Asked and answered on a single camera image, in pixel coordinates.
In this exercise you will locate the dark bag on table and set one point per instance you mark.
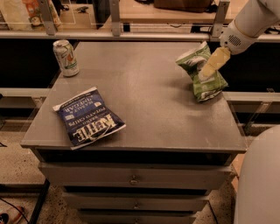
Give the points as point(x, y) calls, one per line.
point(197, 6)

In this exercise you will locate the wooden background table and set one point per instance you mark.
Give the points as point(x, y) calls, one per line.
point(133, 12)

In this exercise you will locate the middle drawer with knob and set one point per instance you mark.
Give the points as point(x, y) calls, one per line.
point(136, 202)

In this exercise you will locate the top drawer with knob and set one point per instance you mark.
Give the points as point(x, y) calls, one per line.
point(135, 175)

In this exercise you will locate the bottom drawer with knob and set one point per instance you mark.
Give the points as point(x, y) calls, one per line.
point(107, 217)

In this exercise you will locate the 7up soda can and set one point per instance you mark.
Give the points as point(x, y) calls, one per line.
point(65, 56)

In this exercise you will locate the white printed bag background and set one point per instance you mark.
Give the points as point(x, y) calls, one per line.
point(20, 15)

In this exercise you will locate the drawer with knob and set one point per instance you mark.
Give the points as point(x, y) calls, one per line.
point(107, 217)
point(135, 175)
point(136, 202)

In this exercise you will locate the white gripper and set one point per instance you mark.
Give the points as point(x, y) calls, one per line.
point(236, 39)

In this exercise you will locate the green jalapeno chip bag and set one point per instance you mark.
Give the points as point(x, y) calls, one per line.
point(192, 62)

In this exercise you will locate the grey metal railing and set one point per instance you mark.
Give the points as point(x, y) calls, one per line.
point(72, 24)

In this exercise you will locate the blue Kettle chip bag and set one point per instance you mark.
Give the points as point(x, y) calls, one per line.
point(87, 118)

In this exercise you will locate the grey drawer cabinet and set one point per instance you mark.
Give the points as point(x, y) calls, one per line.
point(165, 125)

